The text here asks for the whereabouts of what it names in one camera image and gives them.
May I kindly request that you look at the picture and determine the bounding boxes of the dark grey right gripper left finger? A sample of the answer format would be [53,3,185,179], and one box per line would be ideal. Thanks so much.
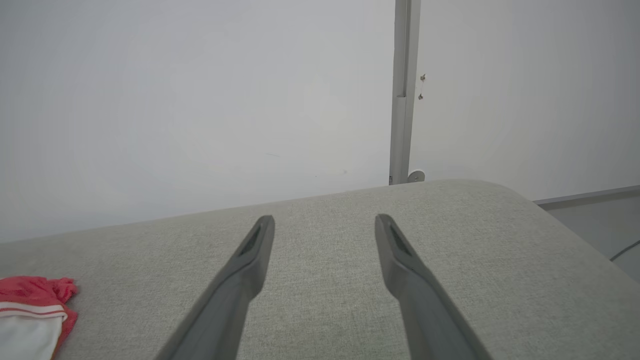
[155,215,276,360]

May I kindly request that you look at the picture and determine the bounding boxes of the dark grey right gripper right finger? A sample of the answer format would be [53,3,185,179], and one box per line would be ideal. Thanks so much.
[374,213,494,360]

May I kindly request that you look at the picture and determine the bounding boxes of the red and white garment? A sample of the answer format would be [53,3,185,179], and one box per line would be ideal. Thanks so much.
[0,276,79,360]

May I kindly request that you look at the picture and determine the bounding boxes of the grey baseboard strip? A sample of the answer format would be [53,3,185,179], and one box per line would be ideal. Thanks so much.
[533,185,640,211]

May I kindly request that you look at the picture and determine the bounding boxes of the grey vertical wall post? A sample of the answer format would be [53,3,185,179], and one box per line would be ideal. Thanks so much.
[389,0,422,186]

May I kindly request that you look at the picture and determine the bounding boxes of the black floor cable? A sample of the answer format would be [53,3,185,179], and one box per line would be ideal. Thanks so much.
[609,240,640,262]

